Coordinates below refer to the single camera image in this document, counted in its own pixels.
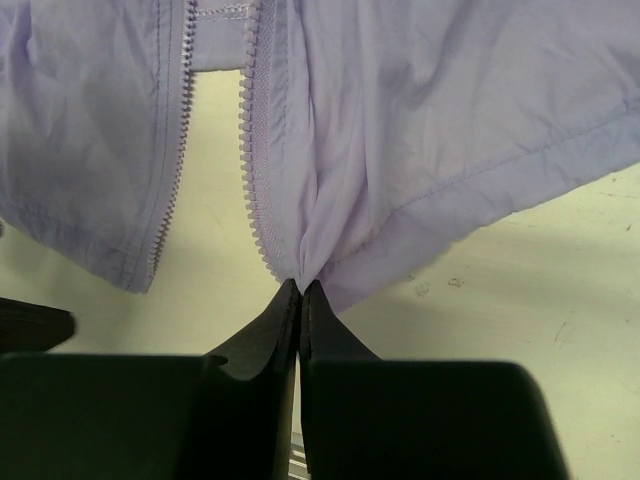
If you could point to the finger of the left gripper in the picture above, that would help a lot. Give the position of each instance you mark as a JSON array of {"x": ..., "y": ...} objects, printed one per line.
[{"x": 27, "y": 327}]

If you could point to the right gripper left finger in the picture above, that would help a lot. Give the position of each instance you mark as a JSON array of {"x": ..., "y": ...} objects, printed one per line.
[{"x": 223, "y": 415}]

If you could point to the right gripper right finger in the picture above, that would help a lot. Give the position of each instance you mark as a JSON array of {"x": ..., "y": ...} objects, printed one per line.
[{"x": 364, "y": 417}]

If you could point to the lilac zip-up jacket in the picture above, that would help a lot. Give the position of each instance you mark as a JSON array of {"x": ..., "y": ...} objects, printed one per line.
[{"x": 373, "y": 133}]

